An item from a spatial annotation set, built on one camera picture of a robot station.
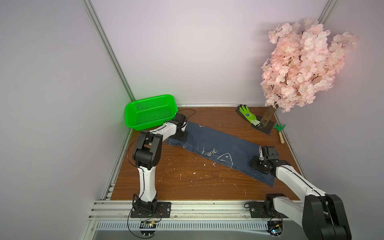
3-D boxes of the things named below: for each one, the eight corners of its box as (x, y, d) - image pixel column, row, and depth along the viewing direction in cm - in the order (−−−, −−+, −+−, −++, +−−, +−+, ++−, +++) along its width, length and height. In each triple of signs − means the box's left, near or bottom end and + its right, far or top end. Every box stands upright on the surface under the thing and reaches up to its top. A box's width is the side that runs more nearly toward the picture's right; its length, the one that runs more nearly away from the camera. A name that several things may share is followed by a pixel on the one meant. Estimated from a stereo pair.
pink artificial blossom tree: (268, 150, 97) (344, 54, 46) (238, 121, 113) (270, 25, 62) (294, 133, 105) (382, 35, 55) (262, 107, 122) (308, 14, 71)
